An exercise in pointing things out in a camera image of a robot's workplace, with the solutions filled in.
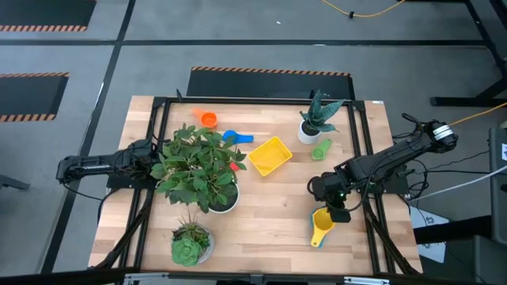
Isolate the snake plant white pot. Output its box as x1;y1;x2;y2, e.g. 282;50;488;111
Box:
296;89;346;146

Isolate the succulent plant grey pot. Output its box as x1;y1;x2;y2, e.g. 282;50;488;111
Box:
170;213;216;268

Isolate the green measuring cup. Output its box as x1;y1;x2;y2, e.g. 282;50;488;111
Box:
311;138;334;162

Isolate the black aluminium table frame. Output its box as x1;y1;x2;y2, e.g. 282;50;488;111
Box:
93;89;423;278

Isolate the dark grey equipment case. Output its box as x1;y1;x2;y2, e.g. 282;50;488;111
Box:
414;215;507;285

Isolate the black furniture foot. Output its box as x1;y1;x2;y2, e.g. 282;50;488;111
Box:
0;173;32;192

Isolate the blue measuring cup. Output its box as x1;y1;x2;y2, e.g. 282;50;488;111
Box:
222;129;255;145

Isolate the grey cable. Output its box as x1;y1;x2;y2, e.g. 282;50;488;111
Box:
407;164;507;203

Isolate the orange floor cable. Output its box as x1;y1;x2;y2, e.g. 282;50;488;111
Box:
448;101;507;127

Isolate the large leafy plant white pot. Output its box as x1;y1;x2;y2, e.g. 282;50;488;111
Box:
149;122;249;215

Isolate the yellow measuring cup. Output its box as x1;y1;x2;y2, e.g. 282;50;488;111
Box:
310;207;337;249

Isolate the black hazard-striped floor mat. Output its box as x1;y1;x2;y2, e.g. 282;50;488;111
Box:
185;66;356;101
0;0;97;33
0;71;71;124

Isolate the black metal stand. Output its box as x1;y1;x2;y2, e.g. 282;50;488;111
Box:
429;0;507;108

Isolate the yellow floor cable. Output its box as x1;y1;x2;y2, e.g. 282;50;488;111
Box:
319;0;407;20

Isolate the orange measuring cup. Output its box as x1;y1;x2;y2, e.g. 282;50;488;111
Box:
191;107;219;130

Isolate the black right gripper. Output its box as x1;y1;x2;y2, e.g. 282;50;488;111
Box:
322;188;352;224

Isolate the grey cabinet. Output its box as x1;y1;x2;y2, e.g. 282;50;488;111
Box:
488;125;507;246

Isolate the yellow plastic basket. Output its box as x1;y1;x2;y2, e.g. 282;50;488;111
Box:
247;135;294;177

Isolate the white paper sheet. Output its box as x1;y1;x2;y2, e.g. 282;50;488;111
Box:
409;205;451;264

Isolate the silver camera mount bar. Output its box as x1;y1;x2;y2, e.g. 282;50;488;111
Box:
122;271;391;285

